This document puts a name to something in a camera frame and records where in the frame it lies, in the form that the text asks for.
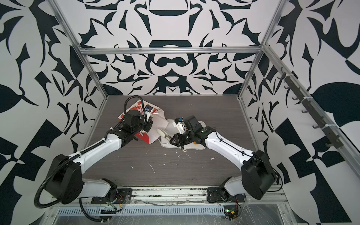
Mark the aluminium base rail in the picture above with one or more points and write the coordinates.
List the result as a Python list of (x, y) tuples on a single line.
[(160, 196)]

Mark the white plastic tray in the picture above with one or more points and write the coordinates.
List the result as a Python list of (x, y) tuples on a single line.
[(181, 140)]

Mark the red white paper bag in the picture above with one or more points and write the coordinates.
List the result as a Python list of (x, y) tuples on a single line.
[(158, 118)]

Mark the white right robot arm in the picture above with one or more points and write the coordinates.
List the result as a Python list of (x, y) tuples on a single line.
[(257, 174)]

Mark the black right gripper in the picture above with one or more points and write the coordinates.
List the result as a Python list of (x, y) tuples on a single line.
[(179, 140)]

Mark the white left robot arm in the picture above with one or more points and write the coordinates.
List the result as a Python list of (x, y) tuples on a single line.
[(64, 182)]

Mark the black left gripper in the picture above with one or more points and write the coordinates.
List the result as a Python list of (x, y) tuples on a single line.
[(148, 124)]

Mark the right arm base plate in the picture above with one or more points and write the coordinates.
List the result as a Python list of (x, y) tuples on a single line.
[(219, 195)]

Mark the black hook rack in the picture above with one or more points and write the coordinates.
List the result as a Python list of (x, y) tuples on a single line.
[(313, 109)]

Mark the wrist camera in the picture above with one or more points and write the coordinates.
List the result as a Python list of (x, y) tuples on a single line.
[(179, 124), (148, 109)]

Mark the white slotted cable duct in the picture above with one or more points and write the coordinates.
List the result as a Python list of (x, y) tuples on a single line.
[(216, 210)]

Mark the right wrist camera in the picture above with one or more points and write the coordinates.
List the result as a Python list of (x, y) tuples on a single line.
[(179, 124)]

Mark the white-tipped steel tongs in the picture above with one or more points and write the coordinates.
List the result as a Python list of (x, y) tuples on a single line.
[(165, 140)]

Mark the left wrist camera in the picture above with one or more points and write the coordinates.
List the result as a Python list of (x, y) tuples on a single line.
[(148, 109)]

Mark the small electronics board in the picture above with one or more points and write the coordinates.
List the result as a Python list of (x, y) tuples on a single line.
[(232, 212)]

